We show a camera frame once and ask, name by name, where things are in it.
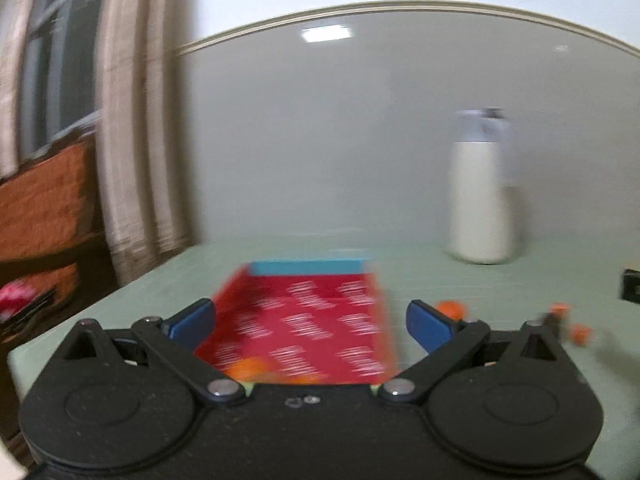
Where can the beige satin curtain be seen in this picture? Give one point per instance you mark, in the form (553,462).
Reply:
(136,134)

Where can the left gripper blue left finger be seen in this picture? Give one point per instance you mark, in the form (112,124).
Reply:
(173,342)

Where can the green checkered tablecloth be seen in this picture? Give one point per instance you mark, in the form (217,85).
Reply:
(552,394)

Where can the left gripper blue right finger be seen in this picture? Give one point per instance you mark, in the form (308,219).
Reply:
(449,346)

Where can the white thermos jug grey lid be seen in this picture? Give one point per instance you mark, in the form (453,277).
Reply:
(481,223)

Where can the window with frame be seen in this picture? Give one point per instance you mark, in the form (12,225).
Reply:
(58,84)

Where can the wooden sofa orange cushion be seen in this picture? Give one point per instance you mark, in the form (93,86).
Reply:
(52,237)

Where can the red cardboard tray box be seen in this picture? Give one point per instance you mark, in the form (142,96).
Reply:
(317,321)

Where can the orange tangerine in tray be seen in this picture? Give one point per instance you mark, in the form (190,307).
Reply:
(253,369)

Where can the red white checkered cloth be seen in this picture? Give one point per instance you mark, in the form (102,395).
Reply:
(14,297)

